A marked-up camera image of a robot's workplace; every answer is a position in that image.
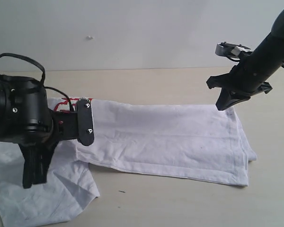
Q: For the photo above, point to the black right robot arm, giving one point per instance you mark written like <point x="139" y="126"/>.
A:
<point x="274" y="44"/>

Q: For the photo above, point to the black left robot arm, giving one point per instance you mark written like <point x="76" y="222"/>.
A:
<point x="10" y="88"/>

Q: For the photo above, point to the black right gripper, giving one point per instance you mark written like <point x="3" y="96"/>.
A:
<point x="244" y="80"/>

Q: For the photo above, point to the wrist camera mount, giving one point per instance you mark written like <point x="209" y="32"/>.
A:
<point x="85" y="122"/>
<point x="233" y="52"/>

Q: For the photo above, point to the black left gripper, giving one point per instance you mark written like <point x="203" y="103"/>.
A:
<point x="40" y="130"/>

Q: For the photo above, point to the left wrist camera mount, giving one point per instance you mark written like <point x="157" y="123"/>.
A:
<point x="85" y="122"/>

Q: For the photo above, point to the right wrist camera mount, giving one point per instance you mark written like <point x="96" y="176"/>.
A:
<point x="233" y="52"/>

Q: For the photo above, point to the white t-shirt with red lettering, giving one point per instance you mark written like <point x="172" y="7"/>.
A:
<point x="195" y="142"/>

